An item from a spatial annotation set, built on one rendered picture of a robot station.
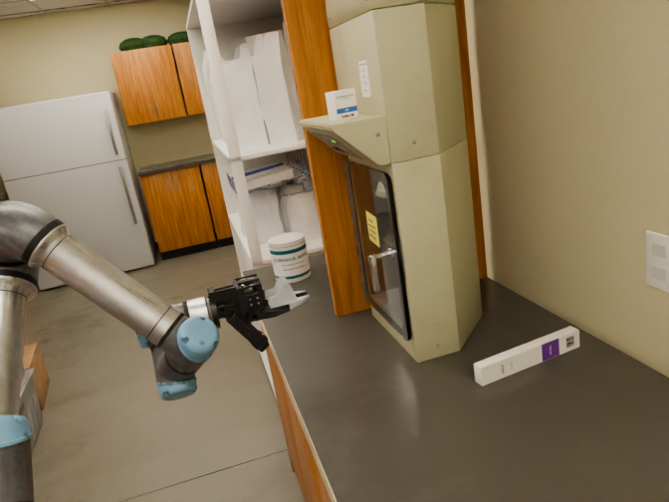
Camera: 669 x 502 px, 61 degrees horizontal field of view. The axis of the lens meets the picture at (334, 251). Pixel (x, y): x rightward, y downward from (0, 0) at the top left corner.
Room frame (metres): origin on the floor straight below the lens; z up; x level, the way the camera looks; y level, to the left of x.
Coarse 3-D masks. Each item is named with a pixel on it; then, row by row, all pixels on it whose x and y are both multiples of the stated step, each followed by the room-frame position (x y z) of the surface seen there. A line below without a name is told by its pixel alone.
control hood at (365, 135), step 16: (320, 128) 1.25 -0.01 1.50; (336, 128) 1.14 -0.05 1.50; (352, 128) 1.15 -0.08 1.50; (368, 128) 1.16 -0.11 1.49; (384, 128) 1.17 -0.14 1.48; (352, 144) 1.15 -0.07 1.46; (368, 144) 1.16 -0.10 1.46; (384, 144) 1.17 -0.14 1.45; (368, 160) 1.21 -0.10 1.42; (384, 160) 1.17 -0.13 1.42
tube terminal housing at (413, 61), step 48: (336, 48) 1.43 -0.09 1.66; (384, 48) 1.17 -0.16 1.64; (432, 48) 1.21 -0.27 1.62; (384, 96) 1.17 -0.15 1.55; (432, 96) 1.19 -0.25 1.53; (432, 144) 1.19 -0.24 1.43; (432, 192) 1.19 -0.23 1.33; (432, 240) 1.18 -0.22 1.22; (432, 288) 1.18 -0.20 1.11; (432, 336) 1.18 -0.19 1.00
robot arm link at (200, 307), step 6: (192, 300) 1.12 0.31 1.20; (198, 300) 1.11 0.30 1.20; (204, 300) 1.11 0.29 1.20; (192, 306) 1.10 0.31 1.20; (198, 306) 1.10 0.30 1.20; (204, 306) 1.10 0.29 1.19; (192, 312) 1.09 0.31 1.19; (198, 312) 1.09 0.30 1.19; (204, 312) 1.09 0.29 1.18; (210, 312) 1.10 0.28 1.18; (210, 318) 1.09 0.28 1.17
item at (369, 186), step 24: (360, 168) 1.35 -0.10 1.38; (360, 192) 1.37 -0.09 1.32; (384, 192) 1.20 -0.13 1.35; (360, 216) 1.41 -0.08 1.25; (384, 216) 1.22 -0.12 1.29; (360, 240) 1.44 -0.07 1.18; (384, 240) 1.24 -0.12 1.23; (384, 264) 1.27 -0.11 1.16; (384, 288) 1.29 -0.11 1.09; (384, 312) 1.32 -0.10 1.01; (408, 336) 1.17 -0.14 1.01
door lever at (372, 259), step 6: (384, 252) 1.22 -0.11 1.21; (390, 252) 1.21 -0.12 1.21; (372, 258) 1.20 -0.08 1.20; (378, 258) 1.20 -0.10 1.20; (390, 258) 1.21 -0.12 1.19; (372, 264) 1.20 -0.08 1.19; (372, 270) 1.20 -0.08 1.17; (372, 276) 1.20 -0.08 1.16; (378, 276) 1.20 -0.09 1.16; (372, 282) 1.21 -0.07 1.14; (378, 282) 1.20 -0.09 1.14; (378, 288) 1.20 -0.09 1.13
